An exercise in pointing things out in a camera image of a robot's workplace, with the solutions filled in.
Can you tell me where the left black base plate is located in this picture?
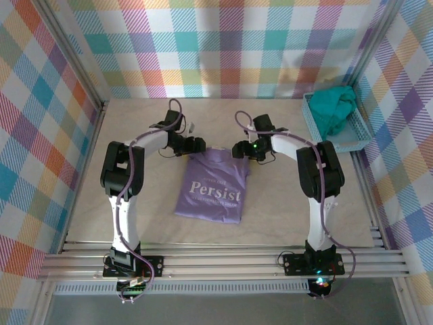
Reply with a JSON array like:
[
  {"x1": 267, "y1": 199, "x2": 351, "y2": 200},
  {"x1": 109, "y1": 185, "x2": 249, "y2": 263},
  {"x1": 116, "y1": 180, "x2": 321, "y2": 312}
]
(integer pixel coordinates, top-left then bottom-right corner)
[{"x1": 103, "y1": 255, "x2": 164, "y2": 278}]

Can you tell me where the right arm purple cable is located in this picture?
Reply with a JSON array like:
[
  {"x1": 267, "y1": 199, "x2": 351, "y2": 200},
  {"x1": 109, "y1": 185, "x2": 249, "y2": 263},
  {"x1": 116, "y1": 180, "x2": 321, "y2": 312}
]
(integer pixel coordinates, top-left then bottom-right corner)
[{"x1": 234, "y1": 110, "x2": 357, "y2": 301}]

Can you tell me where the left controller board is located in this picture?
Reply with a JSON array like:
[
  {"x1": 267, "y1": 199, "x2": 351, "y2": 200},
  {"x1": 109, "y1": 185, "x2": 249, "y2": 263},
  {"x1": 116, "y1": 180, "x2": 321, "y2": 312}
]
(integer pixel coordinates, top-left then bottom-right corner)
[{"x1": 116, "y1": 276, "x2": 152, "y2": 305}]

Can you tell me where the teal garment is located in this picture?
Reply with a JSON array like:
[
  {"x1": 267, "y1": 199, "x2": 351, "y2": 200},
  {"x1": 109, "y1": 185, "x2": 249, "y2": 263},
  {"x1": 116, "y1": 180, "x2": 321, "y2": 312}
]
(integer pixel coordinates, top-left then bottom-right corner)
[{"x1": 309, "y1": 85, "x2": 358, "y2": 143}]

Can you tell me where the aluminium corner post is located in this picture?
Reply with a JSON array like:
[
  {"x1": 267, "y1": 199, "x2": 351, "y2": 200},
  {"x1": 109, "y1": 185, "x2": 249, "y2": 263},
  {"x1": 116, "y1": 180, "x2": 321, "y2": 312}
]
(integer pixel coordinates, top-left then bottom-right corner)
[
  {"x1": 336, "y1": 0, "x2": 407, "y2": 102},
  {"x1": 35, "y1": 0, "x2": 110, "y2": 109}
]

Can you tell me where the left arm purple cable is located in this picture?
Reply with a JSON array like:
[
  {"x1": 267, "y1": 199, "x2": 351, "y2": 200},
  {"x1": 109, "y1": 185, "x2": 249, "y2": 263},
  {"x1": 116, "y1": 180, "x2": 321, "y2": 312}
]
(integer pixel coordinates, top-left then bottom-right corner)
[{"x1": 114, "y1": 97, "x2": 186, "y2": 303}]

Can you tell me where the purple t-shirt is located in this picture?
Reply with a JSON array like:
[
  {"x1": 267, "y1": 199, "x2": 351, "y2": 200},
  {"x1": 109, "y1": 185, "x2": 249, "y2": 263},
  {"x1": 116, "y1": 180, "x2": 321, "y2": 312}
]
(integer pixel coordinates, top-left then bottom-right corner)
[{"x1": 174, "y1": 147, "x2": 253, "y2": 225}]

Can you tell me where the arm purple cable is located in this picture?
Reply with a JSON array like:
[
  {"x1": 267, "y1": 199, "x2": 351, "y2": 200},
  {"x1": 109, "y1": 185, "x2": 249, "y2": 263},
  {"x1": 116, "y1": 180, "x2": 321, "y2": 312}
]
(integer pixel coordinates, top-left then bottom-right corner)
[
  {"x1": 114, "y1": 97, "x2": 186, "y2": 303},
  {"x1": 234, "y1": 110, "x2": 357, "y2": 301}
]

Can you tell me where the left aluminium corner post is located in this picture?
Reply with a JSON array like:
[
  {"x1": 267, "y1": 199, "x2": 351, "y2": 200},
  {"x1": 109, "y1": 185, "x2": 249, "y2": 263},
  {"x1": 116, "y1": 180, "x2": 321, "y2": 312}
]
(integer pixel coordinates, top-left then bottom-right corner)
[{"x1": 35, "y1": 0, "x2": 110, "y2": 109}]

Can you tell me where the aluminium side rail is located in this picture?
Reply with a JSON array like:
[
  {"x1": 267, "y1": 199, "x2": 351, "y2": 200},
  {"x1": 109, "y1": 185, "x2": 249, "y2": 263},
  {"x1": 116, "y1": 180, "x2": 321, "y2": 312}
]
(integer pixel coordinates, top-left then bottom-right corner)
[
  {"x1": 57, "y1": 100, "x2": 109, "y2": 255},
  {"x1": 338, "y1": 97, "x2": 388, "y2": 251}
]

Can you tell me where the slotted grey cable duct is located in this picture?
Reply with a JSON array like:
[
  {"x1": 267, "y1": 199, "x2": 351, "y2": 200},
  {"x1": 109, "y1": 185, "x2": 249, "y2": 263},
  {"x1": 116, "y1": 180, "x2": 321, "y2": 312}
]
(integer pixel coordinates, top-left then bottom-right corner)
[{"x1": 53, "y1": 283, "x2": 311, "y2": 295}]

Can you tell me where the light blue plastic basket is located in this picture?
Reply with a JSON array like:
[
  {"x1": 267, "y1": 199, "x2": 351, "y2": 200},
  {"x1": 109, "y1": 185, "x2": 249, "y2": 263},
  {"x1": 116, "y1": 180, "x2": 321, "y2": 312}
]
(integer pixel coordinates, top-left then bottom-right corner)
[{"x1": 302, "y1": 91, "x2": 373, "y2": 156}]

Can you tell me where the right aluminium side rail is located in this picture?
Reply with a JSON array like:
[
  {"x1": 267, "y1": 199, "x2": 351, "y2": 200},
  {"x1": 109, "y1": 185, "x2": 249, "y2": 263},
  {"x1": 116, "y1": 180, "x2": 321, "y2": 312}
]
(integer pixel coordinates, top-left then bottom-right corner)
[{"x1": 338, "y1": 97, "x2": 388, "y2": 251}]

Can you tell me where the left aluminium frame leg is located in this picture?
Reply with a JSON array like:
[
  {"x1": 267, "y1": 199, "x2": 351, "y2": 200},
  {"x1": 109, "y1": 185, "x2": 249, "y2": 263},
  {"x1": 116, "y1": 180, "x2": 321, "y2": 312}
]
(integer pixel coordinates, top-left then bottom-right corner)
[{"x1": 29, "y1": 280, "x2": 57, "y2": 325}]

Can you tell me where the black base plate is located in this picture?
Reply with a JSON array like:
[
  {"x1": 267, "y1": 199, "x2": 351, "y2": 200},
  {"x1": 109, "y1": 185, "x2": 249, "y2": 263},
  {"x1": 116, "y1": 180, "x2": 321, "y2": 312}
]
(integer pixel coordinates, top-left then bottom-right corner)
[
  {"x1": 103, "y1": 255, "x2": 164, "y2": 278},
  {"x1": 282, "y1": 253, "x2": 346, "y2": 276}
]

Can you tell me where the long aluminium mounting rail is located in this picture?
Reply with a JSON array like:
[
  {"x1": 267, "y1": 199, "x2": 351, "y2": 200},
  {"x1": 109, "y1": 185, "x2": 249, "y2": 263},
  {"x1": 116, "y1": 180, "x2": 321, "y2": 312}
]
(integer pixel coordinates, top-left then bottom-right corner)
[{"x1": 37, "y1": 242, "x2": 410, "y2": 282}]

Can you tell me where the left aluminium side rail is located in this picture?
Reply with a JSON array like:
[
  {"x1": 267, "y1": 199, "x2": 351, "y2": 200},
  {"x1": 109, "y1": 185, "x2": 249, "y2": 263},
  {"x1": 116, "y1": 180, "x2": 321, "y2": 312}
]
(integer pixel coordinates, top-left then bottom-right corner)
[{"x1": 57, "y1": 100, "x2": 109, "y2": 255}]

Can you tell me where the controller board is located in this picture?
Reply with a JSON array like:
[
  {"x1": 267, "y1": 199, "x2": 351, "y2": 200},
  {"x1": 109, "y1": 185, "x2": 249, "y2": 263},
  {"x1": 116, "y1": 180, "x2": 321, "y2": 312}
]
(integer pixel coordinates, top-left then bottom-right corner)
[
  {"x1": 116, "y1": 276, "x2": 152, "y2": 305},
  {"x1": 306, "y1": 276, "x2": 334, "y2": 301}
]

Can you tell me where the right aluminium corner post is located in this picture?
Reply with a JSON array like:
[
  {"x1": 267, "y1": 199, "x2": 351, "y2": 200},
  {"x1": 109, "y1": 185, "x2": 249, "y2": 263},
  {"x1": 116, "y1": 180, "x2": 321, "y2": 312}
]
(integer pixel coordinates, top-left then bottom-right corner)
[{"x1": 336, "y1": 0, "x2": 407, "y2": 102}]

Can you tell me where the right controller board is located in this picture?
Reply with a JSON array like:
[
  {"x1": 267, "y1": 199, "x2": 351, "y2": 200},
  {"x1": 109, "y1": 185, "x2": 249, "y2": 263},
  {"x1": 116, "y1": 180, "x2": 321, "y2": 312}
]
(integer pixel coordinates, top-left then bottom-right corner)
[{"x1": 306, "y1": 276, "x2": 334, "y2": 301}]

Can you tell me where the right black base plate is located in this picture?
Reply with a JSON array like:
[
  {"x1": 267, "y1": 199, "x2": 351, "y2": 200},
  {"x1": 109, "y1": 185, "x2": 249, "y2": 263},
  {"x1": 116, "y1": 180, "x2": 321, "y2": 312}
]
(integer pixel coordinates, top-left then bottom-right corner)
[{"x1": 282, "y1": 253, "x2": 346, "y2": 276}]

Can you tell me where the aluminium frame leg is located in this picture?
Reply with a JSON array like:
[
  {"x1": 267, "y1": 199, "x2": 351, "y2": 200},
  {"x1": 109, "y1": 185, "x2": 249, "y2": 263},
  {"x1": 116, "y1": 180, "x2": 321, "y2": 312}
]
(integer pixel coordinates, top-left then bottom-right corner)
[
  {"x1": 392, "y1": 278, "x2": 419, "y2": 325},
  {"x1": 29, "y1": 280, "x2": 57, "y2": 325}
]

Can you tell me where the right aluminium frame leg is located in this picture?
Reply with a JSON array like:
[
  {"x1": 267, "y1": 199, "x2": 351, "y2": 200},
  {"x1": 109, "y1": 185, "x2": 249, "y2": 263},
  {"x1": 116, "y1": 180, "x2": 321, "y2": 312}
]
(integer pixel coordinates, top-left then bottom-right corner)
[{"x1": 392, "y1": 278, "x2": 419, "y2": 325}]

